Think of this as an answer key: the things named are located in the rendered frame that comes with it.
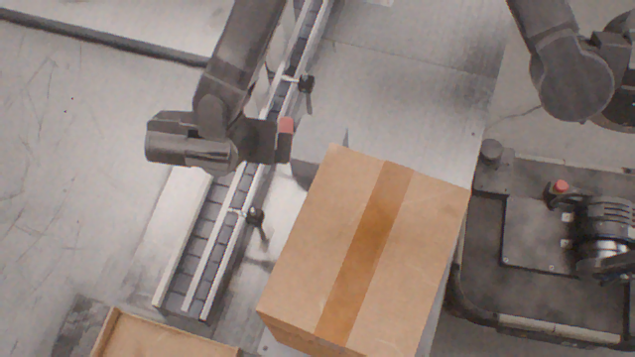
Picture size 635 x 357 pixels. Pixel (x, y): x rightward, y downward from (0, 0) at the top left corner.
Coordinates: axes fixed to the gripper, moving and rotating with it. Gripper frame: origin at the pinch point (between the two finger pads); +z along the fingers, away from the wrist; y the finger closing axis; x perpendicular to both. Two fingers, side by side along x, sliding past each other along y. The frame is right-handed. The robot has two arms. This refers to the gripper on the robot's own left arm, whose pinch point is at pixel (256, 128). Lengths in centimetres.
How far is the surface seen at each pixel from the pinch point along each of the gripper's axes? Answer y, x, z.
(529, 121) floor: -63, 15, 140
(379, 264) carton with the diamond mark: -22.0, 17.0, -6.4
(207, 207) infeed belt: 14.0, 21.6, 20.0
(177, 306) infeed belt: 14.8, 37.4, 7.1
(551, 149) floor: -71, 23, 134
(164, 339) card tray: 17.2, 44.7, 7.0
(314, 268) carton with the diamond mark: -12.4, 18.6, -7.9
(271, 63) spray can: 7.4, -6.0, 37.9
